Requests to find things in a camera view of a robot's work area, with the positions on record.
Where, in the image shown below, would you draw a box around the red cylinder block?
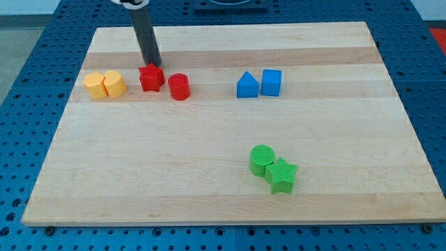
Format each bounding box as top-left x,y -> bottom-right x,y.
168,73 -> 190,100

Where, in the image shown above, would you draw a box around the blue triangle block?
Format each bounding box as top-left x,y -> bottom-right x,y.
236,72 -> 259,98

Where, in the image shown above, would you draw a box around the yellow cylinder block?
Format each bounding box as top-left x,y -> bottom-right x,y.
104,70 -> 128,98

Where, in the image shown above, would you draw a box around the light wooden board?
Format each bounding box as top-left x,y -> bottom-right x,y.
22,22 -> 445,227

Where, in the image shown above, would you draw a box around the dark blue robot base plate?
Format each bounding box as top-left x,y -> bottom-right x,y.
194,0 -> 268,13

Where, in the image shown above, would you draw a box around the green cylinder block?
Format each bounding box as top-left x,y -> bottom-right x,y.
249,144 -> 275,177

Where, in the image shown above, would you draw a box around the grey cylindrical robot pusher arm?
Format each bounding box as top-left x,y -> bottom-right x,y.
111,0 -> 162,67

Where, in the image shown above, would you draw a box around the yellow hexagon block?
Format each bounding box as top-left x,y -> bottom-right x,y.
82,72 -> 108,100

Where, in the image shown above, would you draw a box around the green star block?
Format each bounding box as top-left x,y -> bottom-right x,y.
264,157 -> 298,195

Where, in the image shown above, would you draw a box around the blue cube block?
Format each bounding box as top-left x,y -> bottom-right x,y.
261,69 -> 282,96

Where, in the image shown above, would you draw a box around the red star block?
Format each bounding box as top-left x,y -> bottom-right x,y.
139,63 -> 165,92

